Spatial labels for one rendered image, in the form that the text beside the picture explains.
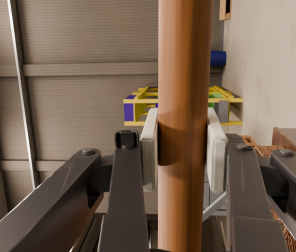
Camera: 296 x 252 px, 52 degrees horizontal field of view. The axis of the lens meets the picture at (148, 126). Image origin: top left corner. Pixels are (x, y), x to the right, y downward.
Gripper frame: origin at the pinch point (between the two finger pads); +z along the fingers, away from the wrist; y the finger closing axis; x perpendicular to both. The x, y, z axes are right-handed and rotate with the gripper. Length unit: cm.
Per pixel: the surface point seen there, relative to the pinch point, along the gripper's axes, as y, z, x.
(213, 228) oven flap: 21, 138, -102
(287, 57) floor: 117, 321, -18
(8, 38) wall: -437, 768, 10
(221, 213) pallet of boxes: 64, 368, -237
